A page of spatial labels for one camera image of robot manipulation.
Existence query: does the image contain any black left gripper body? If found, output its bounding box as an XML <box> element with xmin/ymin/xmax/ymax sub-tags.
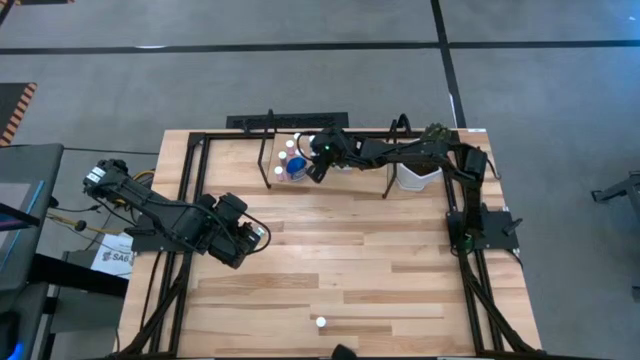
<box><xmin>205</xmin><ymin>192</ymin><xmax>264</xmax><ymax>270</ymax></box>

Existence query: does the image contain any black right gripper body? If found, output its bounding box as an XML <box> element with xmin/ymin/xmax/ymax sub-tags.
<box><xmin>305</xmin><ymin>127</ymin><xmax>364</xmax><ymax>174</ymax></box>

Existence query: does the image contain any Tums antacid bottle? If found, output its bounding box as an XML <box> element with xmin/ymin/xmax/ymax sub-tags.
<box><xmin>285</xmin><ymin>155</ymin><xmax>309</xmax><ymax>183</ymax></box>

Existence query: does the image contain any black floor vent grille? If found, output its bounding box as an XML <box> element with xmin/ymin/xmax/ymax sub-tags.
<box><xmin>225</xmin><ymin>111</ymin><xmax>350</xmax><ymax>130</ymax></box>

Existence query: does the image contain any white plant pot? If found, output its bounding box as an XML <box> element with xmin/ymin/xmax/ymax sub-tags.
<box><xmin>393</xmin><ymin>162</ymin><xmax>445</xmax><ymax>193</ymax></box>

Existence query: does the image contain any green cactus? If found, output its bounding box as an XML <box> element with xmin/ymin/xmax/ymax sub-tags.
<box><xmin>418</xmin><ymin>123</ymin><xmax>454</xmax><ymax>144</ymax></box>

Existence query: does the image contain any white paper sign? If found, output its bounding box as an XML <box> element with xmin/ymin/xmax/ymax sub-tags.
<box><xmin>89</xmin><ymin>232</ymin><xmax>136</xmax><ymax>280</ymax></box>

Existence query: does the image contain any grey side table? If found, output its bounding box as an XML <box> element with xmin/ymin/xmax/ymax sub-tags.
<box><xmin>0</xmin><ymin>143</ymin><xmax>66</xmax><ymax>360</ymax></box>

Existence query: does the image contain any black stand leg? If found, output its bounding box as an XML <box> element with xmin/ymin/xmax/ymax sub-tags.
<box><xmin>590</xmin><ymin>168</ymin><xmax>640</xmax><ymax>221</ymax></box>

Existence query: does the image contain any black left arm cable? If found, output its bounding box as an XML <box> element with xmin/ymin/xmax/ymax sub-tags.
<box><xmin>242</xmin><ymin>212</ymin><xmax>273</xmax><ymax>256</ymax></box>

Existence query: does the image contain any black metal shelf frame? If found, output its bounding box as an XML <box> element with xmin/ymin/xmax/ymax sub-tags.
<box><xmin>253</xmin><ymin>108</ymin><xmax>414</xmax><ymax>200</ymax></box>

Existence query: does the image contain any black table-level camera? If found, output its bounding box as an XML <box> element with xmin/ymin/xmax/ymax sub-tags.
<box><xmin>330</xmin><ymin>343</ymin><xmax>359</xmax><ymax>360</ymax></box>

